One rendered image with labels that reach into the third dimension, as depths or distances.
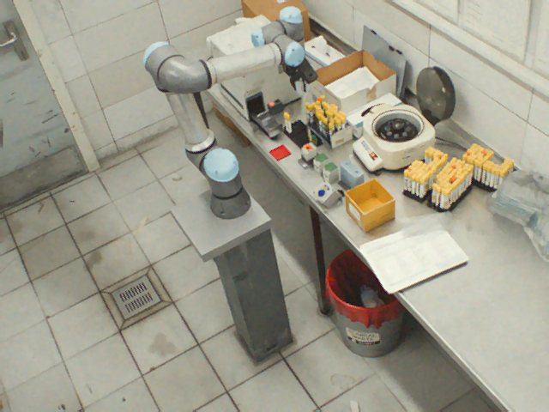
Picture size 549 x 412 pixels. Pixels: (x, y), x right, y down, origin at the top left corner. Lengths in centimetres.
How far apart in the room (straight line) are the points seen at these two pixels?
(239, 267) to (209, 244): 25
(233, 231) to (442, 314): 78
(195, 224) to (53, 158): 186
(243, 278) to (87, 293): 122
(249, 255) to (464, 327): 88
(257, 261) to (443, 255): 74
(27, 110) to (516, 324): 285
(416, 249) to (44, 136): 247
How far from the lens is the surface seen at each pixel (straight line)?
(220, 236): 238
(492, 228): 242
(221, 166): 231
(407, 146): 253
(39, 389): 340
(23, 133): 403
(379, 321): 276
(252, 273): 264
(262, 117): 283
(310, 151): 260
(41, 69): 387
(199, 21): 415
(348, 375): 305
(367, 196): 247
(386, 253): 230
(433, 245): 232
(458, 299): 221
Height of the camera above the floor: 267
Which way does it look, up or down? 46 degrees down
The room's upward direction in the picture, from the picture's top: 11 degrees counter-clockwise
